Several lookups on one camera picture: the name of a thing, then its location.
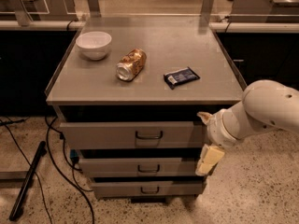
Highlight grey drawer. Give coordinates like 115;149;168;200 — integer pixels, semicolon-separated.
78;158;197;177
61;121;208;149
92;180;206;199

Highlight black bar on floor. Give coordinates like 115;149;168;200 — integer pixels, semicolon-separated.
9;141;46;221

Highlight crushed gold soda can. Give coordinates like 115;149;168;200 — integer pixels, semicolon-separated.
116;49;147;81

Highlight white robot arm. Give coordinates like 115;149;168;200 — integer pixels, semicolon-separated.
195;80;299;176

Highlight grey desk far right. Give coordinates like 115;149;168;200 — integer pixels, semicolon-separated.
229;0;299;23

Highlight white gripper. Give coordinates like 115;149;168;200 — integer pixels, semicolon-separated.
195;109;241;176

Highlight white ceramic bowl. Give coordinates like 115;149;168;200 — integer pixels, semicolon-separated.
76;31;112;61

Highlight grey metal drawer cabinet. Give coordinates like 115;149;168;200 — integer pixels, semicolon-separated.
44;15;249;203

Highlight grey desk far left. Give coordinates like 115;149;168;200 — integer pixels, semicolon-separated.
0;0;78;21

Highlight white horizontal rail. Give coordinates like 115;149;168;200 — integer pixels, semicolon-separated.
0;20;299;34

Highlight grey desk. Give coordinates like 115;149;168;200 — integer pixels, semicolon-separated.
229;0;299;23
0;0;78;21

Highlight thin black floor cable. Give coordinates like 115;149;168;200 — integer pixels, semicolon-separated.
0;117;54;224

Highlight dark blue snack packet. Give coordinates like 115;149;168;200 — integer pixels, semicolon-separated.
164;67;200;90

